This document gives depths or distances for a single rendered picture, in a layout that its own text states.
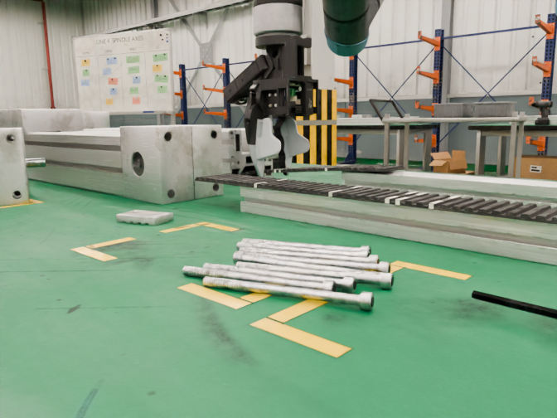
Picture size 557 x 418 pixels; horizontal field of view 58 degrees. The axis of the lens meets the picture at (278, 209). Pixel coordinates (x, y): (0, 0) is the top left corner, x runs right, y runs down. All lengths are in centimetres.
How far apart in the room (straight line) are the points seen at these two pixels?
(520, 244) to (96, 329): 29
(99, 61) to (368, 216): 666
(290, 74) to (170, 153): 23
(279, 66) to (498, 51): 788
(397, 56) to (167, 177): 876
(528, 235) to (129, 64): 647
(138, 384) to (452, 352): 13
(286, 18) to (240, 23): 1111
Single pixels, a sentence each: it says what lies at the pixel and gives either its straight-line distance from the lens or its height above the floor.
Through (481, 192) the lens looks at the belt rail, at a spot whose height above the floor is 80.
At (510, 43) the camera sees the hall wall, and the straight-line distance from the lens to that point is 856.
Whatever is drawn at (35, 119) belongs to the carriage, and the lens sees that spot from 100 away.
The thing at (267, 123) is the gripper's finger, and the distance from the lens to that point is 77.
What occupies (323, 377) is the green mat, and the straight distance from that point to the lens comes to 21.
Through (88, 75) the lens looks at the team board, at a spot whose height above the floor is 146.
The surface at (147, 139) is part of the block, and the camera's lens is 64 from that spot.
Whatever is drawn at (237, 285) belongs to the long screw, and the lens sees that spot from 30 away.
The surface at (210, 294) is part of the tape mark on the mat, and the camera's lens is 31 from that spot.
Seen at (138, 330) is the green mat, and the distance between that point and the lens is 27.
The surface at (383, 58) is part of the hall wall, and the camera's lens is 946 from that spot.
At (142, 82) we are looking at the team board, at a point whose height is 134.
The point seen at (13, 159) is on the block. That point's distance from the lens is 71.
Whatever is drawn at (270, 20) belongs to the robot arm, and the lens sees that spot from 77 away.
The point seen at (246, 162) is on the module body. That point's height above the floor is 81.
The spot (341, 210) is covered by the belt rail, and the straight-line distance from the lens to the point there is 47.
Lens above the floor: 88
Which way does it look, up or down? 10 degrees down
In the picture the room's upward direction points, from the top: 1 degrees counter-clockwise
